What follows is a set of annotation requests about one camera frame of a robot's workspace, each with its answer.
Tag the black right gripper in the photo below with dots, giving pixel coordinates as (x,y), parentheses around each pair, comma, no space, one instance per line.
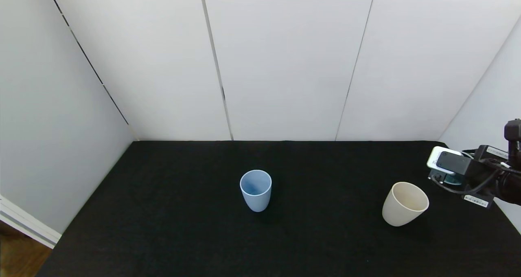
(479,174)

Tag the teal plastic cup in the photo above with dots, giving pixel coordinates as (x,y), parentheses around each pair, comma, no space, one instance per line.
(452,180)

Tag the cream plastic cup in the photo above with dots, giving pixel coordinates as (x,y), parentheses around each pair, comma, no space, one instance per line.
(397,212)

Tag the light blue plastic cup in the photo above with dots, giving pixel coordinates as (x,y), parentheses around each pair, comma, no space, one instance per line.
(256,201)

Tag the black felt table cover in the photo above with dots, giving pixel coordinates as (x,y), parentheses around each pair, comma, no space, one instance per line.
(183,228)

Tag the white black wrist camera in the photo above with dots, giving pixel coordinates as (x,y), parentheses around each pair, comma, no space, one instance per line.
(447,161)

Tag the white wall baseboard trim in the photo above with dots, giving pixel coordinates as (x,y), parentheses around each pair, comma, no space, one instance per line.
(28,224)

